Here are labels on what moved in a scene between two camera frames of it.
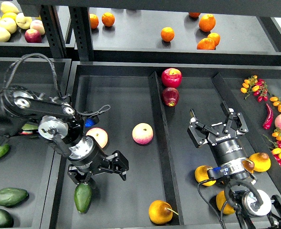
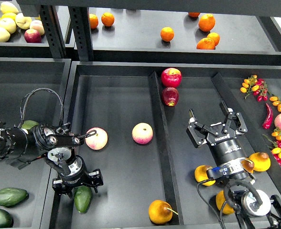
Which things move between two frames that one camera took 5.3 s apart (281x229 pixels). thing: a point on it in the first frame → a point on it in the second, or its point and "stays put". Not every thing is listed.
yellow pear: [160, 212] stays put
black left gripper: [116, 162] → [66, 184]
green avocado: [82, 197] stays put
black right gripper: [218, 132] stays put
